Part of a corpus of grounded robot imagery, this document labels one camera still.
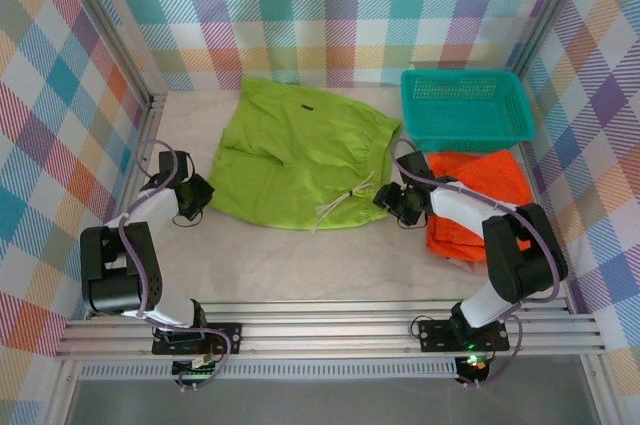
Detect white frayed drawstring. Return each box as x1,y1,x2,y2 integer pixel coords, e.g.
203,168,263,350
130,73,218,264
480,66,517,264
309,170,376,235

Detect orange shorts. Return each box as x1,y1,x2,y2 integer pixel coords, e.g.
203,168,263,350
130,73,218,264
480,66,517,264
424,150,534,264

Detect lime green shorts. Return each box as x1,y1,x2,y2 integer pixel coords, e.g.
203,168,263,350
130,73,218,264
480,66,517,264
207,75,404,232

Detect pink shorts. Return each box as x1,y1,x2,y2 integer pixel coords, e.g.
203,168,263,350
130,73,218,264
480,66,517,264
442,254,489,276

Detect teal plastic basket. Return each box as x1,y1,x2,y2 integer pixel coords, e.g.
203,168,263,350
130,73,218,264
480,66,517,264
399,68,537,152

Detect aluminium base beam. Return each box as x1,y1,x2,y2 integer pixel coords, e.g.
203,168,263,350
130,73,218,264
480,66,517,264
52,297,606,361

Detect left gripper black wire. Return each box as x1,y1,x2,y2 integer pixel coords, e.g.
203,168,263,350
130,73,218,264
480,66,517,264
171,208,202,230

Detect gripper black wire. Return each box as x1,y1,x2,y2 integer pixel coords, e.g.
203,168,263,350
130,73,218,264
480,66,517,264
396,213,427,232
171,208,202,230

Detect right gripper black wire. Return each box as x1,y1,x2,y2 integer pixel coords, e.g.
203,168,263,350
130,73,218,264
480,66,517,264
396,213,427,232

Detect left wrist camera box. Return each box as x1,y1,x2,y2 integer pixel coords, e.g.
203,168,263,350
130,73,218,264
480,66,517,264
157,149,195,182

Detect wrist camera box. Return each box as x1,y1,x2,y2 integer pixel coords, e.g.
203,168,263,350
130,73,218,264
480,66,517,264
397,151,435,182
157,149,195,182

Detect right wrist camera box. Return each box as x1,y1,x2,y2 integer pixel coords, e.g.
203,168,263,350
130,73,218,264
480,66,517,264
397,151,435,182

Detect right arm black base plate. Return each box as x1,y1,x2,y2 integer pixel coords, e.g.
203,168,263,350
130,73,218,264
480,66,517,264
417,319,511,352

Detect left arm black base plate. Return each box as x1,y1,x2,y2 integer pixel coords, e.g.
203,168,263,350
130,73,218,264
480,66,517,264
151,322,244,355

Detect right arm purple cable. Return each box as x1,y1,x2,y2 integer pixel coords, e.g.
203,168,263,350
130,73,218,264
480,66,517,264
389,138,561,389

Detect grey slotted cable duct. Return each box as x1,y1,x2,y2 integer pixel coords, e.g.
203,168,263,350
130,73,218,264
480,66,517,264
79,362,459,380

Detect aluminium frame post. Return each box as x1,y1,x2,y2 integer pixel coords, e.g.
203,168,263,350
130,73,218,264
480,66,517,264
47,0,169,106
507,0,599,76

